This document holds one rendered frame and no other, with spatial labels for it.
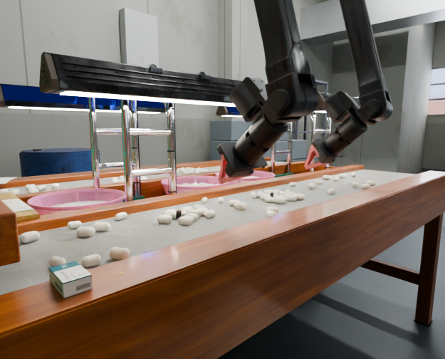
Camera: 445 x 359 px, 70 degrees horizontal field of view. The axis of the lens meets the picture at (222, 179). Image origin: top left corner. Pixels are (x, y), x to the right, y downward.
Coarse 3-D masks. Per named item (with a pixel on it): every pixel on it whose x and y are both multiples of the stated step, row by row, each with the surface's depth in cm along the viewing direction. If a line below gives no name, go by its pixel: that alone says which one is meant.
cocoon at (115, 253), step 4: (112, 248) 56; (116, 248) 56; (120, 248) 56; (124, 248) 56; (112, 252) 55; (116, 252) 55; (120, 252) 55; (124, 252) 55; (128, 252) 56; (112, 256) 55; (116, 256) 55; (120, 256) 55; (124, 256) 55; (128, 256) 56
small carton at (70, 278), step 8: (64, 264) 44; (72, 264) 44; (56, 272) 41; (64, 272) 41; (72, 272) 41; (80, 272) 41; (88, 272) 41; (56, 280) 40; (64, 280) 39; (72, 280) 39; (80, 280) 40; (88, 280) 40; (56, 288) 41; (64, 288) 39; (72, 288) 39; (80, 288) 40; (88, 288) 41; (64, 296) 39
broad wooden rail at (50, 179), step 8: (216, 160) 210; (144, 168) 167; (32, 176) 140; (40, 176) 140; (48, 176) 140; (56, 176) 140; (64, 176) 140; (72, 176) 140; (80, 176) 142; (88, 176) 145; (104, 176) 150; (112, 176) 153; (0, 184) 122; (8, 184) 124; (16, 184) 126; (24, 184) 128
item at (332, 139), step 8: (336, 128) 85; (328, 136) 87; (336, 136) 84; (312, 144) 87; (320, 144) 87; (328, 144) 86; (336, 144) 85; (344, 144) 84; (328, 152) 87; (336, 152) 87
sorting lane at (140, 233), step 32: (256, 192) 116; (320, 192) 116; (352, 192) 116; (128, 224) 77; (160, 224) 77; (192, 224) 77; (224, 224) 77; (32, 256) 58; (64, 256) 58; (0, 288) 46
